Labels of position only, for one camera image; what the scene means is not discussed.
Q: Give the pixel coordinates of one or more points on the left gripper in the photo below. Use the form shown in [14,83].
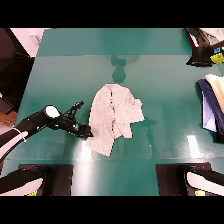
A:
[78,128]

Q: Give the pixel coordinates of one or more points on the light grey shirt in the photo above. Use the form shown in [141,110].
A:
[111,116]

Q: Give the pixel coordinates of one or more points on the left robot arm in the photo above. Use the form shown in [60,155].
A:
[26,125]

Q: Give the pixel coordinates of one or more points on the navy blue garment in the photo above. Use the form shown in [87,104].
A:
[213,106]

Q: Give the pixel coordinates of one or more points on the cream garment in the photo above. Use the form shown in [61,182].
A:
[216,88]

